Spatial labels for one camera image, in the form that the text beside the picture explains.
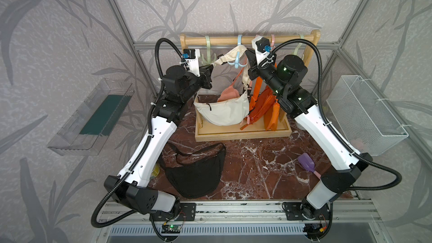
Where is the pink sling bag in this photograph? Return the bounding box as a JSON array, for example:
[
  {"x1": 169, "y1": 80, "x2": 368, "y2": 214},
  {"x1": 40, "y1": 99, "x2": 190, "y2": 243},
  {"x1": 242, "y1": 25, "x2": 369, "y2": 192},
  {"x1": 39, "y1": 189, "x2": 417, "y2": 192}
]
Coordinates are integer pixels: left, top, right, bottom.
[{"x1": 217, "y1": 68, "x2": 244, "y2": 102}]

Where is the cream white sling bag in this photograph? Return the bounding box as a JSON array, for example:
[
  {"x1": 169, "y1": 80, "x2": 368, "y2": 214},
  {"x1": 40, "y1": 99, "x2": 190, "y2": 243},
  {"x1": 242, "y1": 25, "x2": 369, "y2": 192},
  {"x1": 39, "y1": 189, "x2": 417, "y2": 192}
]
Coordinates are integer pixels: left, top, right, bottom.
[{"x1": 193, "y1": 63, "x2": 252, "y2": 126}]

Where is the black sling bag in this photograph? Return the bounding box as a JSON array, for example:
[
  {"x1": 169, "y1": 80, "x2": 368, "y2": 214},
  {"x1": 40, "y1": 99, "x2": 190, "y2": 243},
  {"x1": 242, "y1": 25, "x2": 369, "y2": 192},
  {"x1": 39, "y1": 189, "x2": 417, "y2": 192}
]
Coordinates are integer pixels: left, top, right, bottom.
[{"x1": 157, "y1": 143, "x2": 227, "y2": 199}]

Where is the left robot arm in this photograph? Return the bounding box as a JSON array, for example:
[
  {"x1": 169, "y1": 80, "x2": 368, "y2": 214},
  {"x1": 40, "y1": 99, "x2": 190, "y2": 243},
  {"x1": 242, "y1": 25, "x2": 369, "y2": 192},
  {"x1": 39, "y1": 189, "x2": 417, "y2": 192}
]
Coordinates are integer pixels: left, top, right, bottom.
[{"x1": 92, "y1": 64, "x2": 214, "y2": 220}]

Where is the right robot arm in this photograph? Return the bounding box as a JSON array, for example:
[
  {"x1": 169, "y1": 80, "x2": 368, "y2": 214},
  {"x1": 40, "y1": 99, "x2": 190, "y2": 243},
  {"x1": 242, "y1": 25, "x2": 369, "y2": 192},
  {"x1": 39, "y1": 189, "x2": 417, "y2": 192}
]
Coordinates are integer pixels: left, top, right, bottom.
[{"x1": 246, "y1": 48, "x2": 372, "y2": 220}]

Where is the dark orange sling bag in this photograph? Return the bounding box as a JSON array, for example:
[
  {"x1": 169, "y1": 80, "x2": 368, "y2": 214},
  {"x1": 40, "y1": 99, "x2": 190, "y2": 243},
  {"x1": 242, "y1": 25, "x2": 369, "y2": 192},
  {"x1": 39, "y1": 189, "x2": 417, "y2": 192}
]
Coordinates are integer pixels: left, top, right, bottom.
[{"x1": 240, "y1": 77, "x2": 277, "y2": 130}]

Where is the right green hook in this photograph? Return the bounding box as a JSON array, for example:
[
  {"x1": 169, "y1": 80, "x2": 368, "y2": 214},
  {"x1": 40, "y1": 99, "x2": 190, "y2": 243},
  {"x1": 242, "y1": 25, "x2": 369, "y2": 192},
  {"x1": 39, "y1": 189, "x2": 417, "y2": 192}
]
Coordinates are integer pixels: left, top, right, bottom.
[{"x1": 292, "y1": 34, "x2": 304, "y2": 56}]

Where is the green hook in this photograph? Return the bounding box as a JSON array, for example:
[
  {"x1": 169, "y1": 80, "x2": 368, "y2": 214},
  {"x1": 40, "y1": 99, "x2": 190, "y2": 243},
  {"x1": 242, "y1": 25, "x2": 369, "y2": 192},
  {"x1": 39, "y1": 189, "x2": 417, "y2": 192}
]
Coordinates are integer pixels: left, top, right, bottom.
[
  {"x1": 292, "y1": 34, "x2": 304, "y2": 56},
  {"x1": 202, "y1": 36, "x2": 217, "y2": 66}
]

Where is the right pink hook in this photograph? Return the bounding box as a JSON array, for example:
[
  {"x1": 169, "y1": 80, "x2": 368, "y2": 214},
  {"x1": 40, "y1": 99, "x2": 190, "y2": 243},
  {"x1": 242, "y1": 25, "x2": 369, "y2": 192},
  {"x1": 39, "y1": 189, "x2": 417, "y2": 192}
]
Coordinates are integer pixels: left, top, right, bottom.
[{"x1": 271, "y1": 34, "x2": 276, "y2": 49}]

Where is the left green hook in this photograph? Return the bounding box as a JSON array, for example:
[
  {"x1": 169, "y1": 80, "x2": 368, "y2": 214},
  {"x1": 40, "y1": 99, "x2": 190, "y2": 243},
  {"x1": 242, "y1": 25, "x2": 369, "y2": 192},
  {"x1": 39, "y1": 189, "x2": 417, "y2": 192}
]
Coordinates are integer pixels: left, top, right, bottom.
[{"x1": 202, "y1": 36, "x2": 217, "y2": 66}]

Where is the light orange sling bag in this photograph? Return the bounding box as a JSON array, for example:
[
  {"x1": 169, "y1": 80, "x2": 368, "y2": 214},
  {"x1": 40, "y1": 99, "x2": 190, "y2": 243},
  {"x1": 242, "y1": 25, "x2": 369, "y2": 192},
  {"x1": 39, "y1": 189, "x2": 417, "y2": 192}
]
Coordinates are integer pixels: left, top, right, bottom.
[{"x1": 264, "y1": 101, "x2": 280, "y2": 131}]

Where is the blue hook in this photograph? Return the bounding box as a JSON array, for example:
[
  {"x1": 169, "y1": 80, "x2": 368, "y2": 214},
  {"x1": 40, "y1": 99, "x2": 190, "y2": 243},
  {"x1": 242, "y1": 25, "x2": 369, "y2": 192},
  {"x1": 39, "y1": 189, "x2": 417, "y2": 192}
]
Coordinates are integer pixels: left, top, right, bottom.
[{"x1": 227, "y1": 34, "x2": 246, "y2": 69}]

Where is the wooden hanging rack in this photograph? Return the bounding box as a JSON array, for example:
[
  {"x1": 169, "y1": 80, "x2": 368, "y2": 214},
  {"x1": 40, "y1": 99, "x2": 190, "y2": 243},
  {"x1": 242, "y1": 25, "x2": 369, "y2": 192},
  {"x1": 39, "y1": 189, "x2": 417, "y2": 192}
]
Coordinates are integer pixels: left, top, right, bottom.
[{"x1": 179, "y1": 29, "x2": 322, "y2": 143}]

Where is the purple pink brush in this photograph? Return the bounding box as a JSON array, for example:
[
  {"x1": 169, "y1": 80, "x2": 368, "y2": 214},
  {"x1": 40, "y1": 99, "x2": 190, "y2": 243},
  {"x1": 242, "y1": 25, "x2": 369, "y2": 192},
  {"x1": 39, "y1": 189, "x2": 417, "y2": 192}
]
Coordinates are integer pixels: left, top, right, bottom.
[{"x1": 297, "y1": 153, "x2": 321, "y2": 179}]

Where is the yellow tape roll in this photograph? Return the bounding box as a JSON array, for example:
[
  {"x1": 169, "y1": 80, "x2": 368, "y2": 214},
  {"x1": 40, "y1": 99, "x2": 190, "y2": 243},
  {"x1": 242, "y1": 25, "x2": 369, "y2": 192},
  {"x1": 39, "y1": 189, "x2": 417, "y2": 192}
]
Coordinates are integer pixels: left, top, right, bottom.
[{"x1": 150, "y1": 163, "x2": 160, "y2": 180}]

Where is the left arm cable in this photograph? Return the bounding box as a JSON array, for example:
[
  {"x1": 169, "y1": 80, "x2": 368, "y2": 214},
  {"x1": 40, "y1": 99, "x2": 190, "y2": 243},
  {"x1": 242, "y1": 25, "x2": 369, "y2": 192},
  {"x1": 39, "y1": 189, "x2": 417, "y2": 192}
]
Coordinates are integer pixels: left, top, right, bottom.
[{"x1": 90, "y1": 38, "x2": 185, "y2": 228}]

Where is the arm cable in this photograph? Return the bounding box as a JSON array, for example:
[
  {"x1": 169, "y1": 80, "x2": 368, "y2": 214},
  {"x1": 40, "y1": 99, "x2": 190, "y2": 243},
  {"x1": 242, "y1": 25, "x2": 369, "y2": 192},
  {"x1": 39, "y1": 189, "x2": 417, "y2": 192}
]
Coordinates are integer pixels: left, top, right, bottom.
[
  {"x1": 268, "y1": 38, "x2": 403, "y2": 191},
  {"x1": 90, "y1": 38, "x2": 185, "y2": 228}
]

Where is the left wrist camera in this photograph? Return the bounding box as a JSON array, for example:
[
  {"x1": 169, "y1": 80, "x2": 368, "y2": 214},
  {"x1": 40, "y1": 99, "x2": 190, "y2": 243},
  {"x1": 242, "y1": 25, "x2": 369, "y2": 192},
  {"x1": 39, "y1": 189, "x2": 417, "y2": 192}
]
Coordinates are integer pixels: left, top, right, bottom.
[{"x1": 183, "y1": 49, "x2": 201, "y2": 77}]

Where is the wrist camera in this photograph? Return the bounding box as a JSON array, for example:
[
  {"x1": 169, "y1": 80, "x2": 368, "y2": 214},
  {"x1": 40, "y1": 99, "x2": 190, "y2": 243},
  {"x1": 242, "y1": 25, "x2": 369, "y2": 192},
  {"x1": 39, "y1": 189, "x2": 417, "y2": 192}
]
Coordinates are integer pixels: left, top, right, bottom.
[
  {"x1": 183, "y1": 49, "x2": 201, "y2": 77},
  {"x1": 252, "y1": 36, "x2": 276, "y2": 69}
]

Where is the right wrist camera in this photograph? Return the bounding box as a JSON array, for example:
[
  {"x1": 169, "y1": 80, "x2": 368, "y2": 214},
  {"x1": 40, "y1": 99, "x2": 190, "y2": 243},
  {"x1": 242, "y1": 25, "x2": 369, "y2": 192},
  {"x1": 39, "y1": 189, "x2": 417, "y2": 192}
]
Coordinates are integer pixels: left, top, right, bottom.
[{"x1": 252, "y1": 36, "x2": 276, "y2": 69}]

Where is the white wire basket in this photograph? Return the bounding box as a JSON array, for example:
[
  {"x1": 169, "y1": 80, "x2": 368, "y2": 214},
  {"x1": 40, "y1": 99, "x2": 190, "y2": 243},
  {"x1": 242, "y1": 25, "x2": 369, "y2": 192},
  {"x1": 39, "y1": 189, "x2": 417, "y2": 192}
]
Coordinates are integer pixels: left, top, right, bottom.
[{"x1": 327, "y1": 75, "x2": 409, "y2": 156}]

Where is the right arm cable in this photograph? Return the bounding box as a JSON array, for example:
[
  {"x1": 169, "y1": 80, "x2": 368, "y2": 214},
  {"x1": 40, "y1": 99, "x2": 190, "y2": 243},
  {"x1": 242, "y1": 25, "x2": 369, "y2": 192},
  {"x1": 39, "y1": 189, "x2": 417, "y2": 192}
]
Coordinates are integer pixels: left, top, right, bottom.
[{"x1": 268, "y1": 38, "x2": 403, "y2": 191}]

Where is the clear plastic wall shelf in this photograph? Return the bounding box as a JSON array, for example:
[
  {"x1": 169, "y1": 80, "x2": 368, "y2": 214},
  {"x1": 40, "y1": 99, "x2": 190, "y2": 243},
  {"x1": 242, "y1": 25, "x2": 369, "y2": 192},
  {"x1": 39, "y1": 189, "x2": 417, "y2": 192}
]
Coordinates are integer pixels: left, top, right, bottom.
[{"x1": 47, "y1": 78, "x2": 135, "y2": 156}]

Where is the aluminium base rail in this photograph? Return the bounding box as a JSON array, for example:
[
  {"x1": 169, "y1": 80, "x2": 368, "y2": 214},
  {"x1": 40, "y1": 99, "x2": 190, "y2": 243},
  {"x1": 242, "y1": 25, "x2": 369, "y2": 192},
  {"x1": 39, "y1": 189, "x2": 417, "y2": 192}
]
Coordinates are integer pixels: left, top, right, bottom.
[{"x1": 96, "y1": 199, "x2": 391, "y2": 243}]

